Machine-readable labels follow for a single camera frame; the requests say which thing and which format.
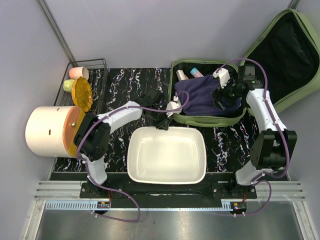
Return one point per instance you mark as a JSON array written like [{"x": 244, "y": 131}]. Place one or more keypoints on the white rectangular plastic basin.
[{"x": 176, "y": 156}]

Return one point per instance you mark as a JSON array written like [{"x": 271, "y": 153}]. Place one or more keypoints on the white cylinder appliance orange lid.
[{"x": 50, "y": 130}]

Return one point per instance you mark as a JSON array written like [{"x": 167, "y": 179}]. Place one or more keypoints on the light green cup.
[{"x": 67, "y": 85}]

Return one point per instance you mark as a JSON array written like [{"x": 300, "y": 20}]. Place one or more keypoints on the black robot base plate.
[{"x": 208, "y": 193}]

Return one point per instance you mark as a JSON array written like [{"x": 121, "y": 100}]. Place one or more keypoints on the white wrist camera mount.
[
  {"x": 223, "y": 76},
  {"x": 174, "y": 105}
]

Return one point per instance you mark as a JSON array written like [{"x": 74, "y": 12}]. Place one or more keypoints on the pink cup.
[{"x": 77, "y": 72}]

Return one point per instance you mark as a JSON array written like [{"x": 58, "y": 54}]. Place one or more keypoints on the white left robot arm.
[{"x": 92, "y": 137}]

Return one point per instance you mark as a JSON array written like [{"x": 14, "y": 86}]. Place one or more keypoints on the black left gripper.
[{"x": 164, "y": 124}]

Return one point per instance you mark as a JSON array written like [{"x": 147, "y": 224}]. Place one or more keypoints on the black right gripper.
[{"x": 218, "y": 93}]

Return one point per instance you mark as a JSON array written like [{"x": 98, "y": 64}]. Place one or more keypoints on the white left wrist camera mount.
[{"x": 174, "y": 105}]

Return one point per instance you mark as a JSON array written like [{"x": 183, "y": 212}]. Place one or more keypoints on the green hard-shell suitcase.
[{"x": 288, "y": 50}]

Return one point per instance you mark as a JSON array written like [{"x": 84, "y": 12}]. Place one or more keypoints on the black wire dish rack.
[{"x": 98, "y": 73}]

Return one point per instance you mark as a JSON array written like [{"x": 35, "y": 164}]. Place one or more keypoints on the aluminium rail frame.
[{"x": 80, "y": 195}]

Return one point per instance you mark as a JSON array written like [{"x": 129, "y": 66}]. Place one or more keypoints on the pink blue tube bottle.
[{"x": 196, "y": 73}]

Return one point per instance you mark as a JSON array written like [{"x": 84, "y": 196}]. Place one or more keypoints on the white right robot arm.
[{"x": 270, "y": 154}]

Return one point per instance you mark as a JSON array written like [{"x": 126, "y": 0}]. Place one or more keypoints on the white cosmetic tube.
[{"x": 181, "y": 75}]

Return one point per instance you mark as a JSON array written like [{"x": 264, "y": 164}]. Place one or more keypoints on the navy blue garment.
[{"x": 201, "y": 101}]

